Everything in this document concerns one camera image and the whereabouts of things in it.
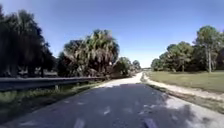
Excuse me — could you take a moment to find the row of palm trees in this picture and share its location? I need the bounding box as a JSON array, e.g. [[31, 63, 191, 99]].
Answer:
[[0, 4, 143, 80]]

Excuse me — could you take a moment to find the grey asphalt path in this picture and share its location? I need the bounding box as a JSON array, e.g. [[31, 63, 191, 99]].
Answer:
[[0, 71, 224, 128]]

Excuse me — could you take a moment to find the row of green trees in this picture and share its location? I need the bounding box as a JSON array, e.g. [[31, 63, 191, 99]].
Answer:
[[150, 25, 224, 74]]

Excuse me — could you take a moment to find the sandy dirt track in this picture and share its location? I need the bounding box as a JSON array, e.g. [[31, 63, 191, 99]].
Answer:
[[140, 72, 224, 103]]

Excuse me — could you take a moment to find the metal guardrail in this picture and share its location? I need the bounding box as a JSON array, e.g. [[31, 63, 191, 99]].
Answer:
[[0, 76, 108, 93]]

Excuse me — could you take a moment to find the grass field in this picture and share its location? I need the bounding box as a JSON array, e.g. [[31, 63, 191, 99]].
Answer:
[[145, 69, 224, 95]]

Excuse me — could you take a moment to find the narrow grass strip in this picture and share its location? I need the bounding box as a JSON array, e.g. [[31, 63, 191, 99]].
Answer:
[[145, 82, 224, 115]]

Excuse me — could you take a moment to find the grass verge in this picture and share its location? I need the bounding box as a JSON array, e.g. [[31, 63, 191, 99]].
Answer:
[[0, 80, 105, 125]]

